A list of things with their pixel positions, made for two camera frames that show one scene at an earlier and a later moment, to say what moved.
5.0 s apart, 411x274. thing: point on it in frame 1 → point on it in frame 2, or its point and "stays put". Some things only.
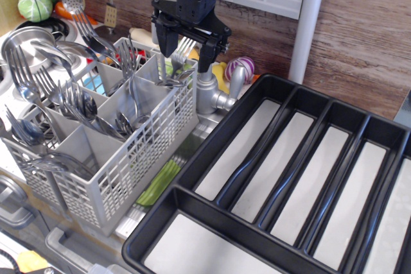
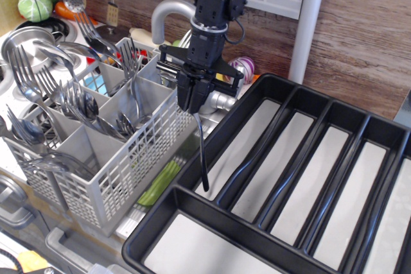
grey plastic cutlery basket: [90, 149] stays put
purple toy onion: [248, 65] stays put
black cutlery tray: [296, 181] stays put
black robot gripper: [192, 15] → [204, 54]
